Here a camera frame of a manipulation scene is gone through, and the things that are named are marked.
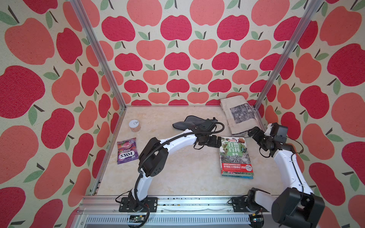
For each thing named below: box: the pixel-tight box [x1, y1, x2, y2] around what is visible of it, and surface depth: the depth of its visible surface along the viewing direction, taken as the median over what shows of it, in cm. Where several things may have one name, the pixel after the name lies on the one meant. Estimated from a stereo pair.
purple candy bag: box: [116, 137, 139, 165], surface depth 95 cm
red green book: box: [219, 136, 254, 177], surface depth 87 cm
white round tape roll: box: [128, 119, 142, 133], surface depth 106 cm
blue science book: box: [221, 174, 254, 180], surface depth 83 cm
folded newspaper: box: [220, 95, 262, 135], surface depth 113 cm
